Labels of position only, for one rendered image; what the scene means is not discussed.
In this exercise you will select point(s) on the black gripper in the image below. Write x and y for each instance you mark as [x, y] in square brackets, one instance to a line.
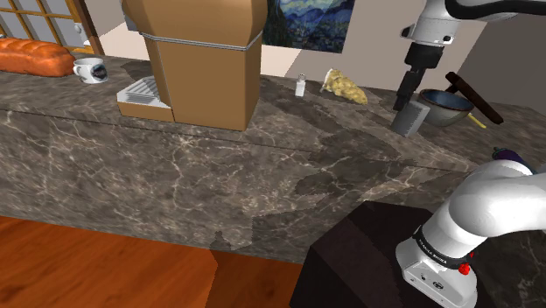
[421, 58]

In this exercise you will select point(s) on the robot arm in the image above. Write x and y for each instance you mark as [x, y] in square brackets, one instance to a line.
[482, 204]

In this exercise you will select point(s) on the grey metal grater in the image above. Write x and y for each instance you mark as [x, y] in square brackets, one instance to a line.
[410, 118]

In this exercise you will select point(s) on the grey blue bowl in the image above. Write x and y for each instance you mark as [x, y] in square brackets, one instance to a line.
[445, 107]

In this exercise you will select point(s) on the yellow potato wedge bag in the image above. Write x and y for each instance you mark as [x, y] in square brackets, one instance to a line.
[345, 87]

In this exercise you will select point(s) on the dark brown rolling pin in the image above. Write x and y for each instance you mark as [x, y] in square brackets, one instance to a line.
[473, 97]

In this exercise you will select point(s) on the yellow stick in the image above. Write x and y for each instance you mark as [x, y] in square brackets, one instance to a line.
[477, 121]

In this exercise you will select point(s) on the white salt shaker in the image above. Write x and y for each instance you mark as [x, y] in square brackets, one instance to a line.
[300, 85]

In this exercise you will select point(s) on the purple eggplant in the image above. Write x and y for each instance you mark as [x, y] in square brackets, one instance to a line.
[509, 157]

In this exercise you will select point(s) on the dark robot stand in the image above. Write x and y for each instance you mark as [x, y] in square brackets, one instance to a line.
[354, 260]

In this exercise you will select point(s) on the brown coffee machine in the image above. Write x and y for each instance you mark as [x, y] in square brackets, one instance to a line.
[204, 59]

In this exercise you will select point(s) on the white printed mug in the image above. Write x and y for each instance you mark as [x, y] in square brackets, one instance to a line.
[91, 69]

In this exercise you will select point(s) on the wooden framed window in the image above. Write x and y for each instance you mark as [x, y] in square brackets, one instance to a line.
[40, 21]

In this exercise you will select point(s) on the orange bread loaf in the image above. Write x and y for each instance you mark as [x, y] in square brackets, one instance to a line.
[32, 56]

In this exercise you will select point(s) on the blue landscape wall painting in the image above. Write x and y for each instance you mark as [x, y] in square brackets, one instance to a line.
[309, 21]

